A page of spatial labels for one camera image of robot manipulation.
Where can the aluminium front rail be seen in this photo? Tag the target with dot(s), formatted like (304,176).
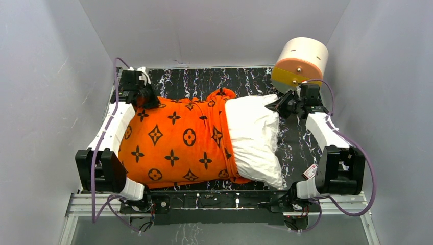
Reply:
(85,205)

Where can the red white label tag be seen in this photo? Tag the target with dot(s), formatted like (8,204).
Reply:
(310,172)

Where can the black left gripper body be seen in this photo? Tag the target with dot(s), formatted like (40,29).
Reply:
(146,96)

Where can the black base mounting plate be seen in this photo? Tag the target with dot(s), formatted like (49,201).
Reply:
(272,207)

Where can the white cylinder with coloured lid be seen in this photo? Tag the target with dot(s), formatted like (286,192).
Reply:
(301,59)

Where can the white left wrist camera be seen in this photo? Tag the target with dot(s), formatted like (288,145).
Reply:
(143,75)

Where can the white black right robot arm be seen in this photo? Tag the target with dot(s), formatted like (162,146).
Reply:
(341,167)

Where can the white pillow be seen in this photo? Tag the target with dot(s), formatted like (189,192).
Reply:
(253,130)

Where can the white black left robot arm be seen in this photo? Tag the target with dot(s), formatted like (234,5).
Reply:
(98,165)

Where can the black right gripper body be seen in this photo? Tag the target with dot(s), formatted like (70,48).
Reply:
(289,104)

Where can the orange patterned plush pillowcase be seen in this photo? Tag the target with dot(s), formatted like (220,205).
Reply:
(180,142)

